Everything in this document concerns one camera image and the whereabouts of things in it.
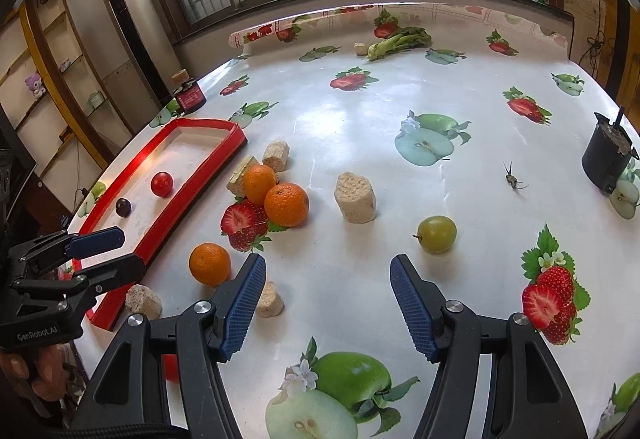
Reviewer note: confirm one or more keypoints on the beige bread chunk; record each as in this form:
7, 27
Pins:
275, 156
355, 198
238, 177
144, 301

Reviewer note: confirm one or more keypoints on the black motor with red label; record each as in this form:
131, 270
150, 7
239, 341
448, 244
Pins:
190, 97

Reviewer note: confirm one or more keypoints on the small corn cob piece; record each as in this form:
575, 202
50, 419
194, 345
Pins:
360, 49

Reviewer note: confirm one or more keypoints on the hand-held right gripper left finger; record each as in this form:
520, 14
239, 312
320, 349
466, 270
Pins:
245, 304

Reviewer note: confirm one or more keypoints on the orange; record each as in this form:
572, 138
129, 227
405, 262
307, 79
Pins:
286, 204
259, 183
210, 264

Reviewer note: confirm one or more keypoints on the person's left hand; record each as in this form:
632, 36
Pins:
45, 369

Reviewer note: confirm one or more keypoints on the dark purple plum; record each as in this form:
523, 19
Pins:
123, 207

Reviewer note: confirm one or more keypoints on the black cylindrical motor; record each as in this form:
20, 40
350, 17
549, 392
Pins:
606, 154

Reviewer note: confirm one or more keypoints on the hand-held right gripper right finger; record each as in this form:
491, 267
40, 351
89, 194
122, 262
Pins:
412, 309

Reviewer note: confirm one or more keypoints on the small insect toy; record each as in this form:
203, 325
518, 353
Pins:
511, 178

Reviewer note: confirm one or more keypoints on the small green box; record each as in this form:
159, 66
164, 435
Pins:
95, 100

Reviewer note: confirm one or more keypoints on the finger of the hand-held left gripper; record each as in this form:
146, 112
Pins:
95, 240
112, 271

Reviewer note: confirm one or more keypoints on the red tomato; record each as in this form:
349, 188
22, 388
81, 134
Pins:
171, 367
162, 184

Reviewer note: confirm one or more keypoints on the fruit print tablecloth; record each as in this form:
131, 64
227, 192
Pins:
350, 129

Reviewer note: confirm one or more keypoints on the purple plush toy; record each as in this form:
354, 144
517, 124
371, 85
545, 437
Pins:
34, 84

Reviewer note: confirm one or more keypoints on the green grape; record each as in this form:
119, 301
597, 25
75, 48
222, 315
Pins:
437, 234

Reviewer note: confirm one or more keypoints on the green leafy vegetable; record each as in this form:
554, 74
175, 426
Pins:
400, 41

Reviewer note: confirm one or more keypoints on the standing air conditioner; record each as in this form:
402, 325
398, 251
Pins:
135, 34

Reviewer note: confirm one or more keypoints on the red rimmed white tray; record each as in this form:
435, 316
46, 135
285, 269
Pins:
192, 146

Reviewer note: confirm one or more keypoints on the wooden shelf unit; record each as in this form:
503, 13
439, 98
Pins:
55, 69

